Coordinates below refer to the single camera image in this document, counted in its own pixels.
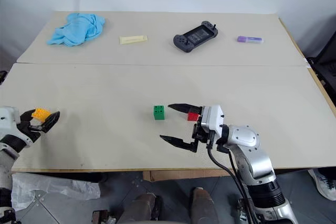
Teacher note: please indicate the white plastic bag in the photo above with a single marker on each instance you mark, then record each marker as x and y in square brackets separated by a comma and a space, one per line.
[52, 190]

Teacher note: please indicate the dark rounded shape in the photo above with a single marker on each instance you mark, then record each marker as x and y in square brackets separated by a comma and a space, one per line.
[143, 208]
[204, 205]

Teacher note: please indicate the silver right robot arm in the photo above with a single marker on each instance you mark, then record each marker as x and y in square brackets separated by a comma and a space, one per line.
[258, 163]

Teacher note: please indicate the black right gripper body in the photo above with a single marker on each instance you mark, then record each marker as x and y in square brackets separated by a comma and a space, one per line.
[203, 136]

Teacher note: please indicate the brown cardboard piece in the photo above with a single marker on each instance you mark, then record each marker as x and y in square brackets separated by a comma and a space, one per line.
[183, 174]

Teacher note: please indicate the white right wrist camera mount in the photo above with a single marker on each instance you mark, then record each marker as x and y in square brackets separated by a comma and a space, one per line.
[212, 119]

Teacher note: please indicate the purple marker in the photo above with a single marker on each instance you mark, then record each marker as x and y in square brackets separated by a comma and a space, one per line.
[250, 39]

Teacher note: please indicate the green toy brick cube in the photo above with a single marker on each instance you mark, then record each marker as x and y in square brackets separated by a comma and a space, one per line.
[159, 113]

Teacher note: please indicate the yellow toy brick cube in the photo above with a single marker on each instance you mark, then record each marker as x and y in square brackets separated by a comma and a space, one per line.
[40, 113]

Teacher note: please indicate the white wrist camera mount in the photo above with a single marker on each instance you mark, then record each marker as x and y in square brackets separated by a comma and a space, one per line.
[8, 121]
[212, 119]

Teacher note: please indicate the red toy brick cube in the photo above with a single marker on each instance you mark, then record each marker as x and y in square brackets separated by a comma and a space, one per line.
[193, 117]

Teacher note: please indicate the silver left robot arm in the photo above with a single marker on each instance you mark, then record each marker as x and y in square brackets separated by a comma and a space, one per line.
[6, 155]

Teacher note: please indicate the dark grey handheld game console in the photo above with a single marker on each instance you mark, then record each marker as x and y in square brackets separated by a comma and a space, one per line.
[195, 36]

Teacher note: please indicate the light blue crumpled cloth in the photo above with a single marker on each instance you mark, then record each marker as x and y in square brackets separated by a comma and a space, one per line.
[76, 30]

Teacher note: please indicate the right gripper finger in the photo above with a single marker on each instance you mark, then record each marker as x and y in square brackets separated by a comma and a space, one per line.
[187, 108]
[181, 144]

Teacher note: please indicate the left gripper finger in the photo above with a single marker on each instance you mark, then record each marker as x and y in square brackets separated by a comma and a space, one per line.
[51, 121]
[25, 117]

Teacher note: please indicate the white sneaker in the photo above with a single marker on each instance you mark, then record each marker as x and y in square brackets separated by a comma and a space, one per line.
[324, 183]

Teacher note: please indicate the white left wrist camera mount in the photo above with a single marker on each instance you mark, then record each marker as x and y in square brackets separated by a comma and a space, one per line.
[8, 121]

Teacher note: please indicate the cream flat packet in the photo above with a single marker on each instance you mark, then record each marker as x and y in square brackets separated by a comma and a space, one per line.
[133, 39]

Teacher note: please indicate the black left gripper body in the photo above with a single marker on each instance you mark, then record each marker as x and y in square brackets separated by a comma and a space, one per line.
[31, 132]

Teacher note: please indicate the black object at table side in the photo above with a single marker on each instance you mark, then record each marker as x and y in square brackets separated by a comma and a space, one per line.
[2, 77]

